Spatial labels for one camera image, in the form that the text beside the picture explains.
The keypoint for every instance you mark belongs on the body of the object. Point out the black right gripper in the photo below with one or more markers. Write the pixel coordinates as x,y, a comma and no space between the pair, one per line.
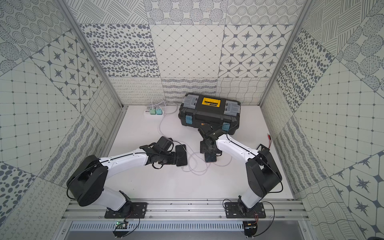
203,148

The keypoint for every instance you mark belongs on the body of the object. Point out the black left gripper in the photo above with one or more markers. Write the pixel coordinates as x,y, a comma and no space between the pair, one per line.
175,155

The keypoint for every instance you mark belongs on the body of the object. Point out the phone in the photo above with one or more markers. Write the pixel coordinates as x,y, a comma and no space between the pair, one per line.
181,156
210,158

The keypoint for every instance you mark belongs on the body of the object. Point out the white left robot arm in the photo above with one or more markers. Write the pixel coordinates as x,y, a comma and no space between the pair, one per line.
87,184

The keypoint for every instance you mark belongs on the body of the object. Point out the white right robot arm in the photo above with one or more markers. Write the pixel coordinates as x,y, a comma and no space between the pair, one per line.
263,175

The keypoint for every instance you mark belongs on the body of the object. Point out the black yellow toolbox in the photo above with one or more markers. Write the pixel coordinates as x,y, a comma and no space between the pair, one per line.
199,109

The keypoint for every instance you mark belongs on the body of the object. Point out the green charger plug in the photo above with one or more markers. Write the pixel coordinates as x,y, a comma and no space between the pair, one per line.
152,112

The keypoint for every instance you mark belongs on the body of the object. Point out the white power strip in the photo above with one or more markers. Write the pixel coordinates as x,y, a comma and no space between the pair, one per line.
147,114

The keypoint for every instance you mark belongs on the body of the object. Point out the small black connector board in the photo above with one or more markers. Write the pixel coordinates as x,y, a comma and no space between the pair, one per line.
268,142

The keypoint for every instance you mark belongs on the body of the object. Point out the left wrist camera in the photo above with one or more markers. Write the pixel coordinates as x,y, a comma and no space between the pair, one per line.
164,145

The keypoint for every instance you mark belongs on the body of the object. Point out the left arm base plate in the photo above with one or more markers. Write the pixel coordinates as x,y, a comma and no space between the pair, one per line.
135,210

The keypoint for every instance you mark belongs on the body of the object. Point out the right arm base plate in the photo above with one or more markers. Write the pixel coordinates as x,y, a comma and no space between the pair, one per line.
240,211

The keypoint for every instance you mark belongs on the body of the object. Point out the aluminium mounting rail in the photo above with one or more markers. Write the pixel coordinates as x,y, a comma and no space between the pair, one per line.
187,210

